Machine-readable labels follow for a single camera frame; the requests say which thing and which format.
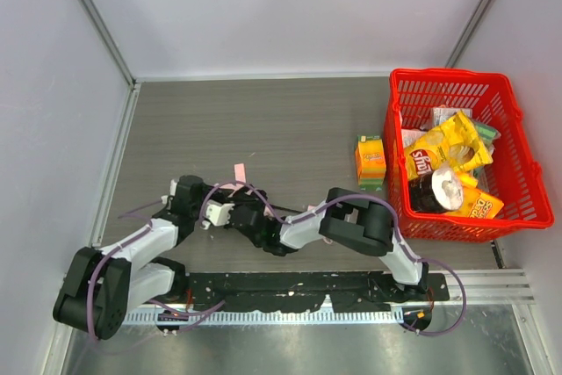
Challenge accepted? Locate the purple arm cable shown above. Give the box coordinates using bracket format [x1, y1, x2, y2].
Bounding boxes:
[85, 198, 168, 343]
[198, 180, 467, 337]

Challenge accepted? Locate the pink folding umbrella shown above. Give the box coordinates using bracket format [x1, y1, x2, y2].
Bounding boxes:
[223, 163, 333, 245]

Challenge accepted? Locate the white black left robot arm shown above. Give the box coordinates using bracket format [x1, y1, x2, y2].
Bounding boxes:
[53, 176, 233, 340]

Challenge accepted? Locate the orange snack bag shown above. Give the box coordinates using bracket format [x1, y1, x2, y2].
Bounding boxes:
[449, 186, 504, 219]

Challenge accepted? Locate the white slotted cable duct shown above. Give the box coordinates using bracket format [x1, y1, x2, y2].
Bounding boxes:
[123, 307, 403, 327]

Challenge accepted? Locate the orange green carton box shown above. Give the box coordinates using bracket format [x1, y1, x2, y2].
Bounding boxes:
[355, 135, 386, 191]

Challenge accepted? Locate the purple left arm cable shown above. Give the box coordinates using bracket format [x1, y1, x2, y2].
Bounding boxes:
[85, 198, 168, 343]

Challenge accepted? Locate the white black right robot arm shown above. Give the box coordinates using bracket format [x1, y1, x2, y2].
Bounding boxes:
[224, 188, 429, 295]

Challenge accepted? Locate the red plastic basket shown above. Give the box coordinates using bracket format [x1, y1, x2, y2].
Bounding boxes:
[384, 69, 554, 242]

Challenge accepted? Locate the yellow chips bag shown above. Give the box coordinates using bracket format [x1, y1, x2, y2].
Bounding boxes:
[404, 111, 494, 180]

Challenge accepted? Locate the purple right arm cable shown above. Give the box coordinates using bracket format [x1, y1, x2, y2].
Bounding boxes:
[198, 180, 467, 337]

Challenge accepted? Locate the green snack packet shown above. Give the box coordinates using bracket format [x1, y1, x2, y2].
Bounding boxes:
[473, 121, 501, 145]

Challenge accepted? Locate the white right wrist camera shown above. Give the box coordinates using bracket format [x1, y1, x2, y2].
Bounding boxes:
[201, 200, 234, 230]

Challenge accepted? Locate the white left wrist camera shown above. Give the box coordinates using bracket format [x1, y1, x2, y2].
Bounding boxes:
[161, 179, 178, 205]

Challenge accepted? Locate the white wrapped packet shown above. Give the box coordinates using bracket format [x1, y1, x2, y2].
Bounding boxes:
[429, 106, 472, 128]

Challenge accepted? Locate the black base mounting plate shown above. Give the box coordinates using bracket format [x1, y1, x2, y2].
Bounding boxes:
[155, 271, 450, 314]

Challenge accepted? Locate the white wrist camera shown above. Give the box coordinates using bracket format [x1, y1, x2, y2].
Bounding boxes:
[201, 200, 234, 230]
[161, 179, 178, 205]

